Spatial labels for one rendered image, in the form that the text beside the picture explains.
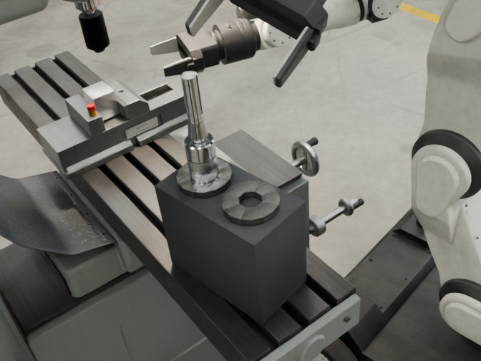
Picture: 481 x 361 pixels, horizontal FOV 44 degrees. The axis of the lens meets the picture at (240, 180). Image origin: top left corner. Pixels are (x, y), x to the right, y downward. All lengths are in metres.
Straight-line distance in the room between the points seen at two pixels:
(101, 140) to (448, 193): 0.73
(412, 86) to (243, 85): 0.91
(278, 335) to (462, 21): 0.56
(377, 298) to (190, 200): 0.67
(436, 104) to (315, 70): 2.39
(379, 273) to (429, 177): 0.44
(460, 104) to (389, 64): 2.46
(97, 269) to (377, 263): 0.68
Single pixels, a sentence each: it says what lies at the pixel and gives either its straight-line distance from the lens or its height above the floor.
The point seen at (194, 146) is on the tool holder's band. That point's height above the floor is 1.20.
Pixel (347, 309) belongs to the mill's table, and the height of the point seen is 0.91.
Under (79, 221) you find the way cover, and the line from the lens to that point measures 1.34.
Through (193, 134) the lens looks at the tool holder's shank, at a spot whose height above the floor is 1.21.
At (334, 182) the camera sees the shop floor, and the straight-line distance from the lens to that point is 2.67.
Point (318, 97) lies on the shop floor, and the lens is 3.22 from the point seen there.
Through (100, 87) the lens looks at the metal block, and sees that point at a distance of 1.38.
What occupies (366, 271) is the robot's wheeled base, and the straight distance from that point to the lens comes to 1.51.
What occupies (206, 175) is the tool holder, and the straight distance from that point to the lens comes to 0.93.
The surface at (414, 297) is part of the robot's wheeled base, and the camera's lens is 1.51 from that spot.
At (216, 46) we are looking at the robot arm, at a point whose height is 1.15.
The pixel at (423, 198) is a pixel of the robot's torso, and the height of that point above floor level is 0.95.
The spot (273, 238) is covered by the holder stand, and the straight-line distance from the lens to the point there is 0.88.
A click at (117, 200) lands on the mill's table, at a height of 0.93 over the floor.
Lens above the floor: 1.73
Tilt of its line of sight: 40 degrees down
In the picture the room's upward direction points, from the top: 6 degrees counter-clockwise
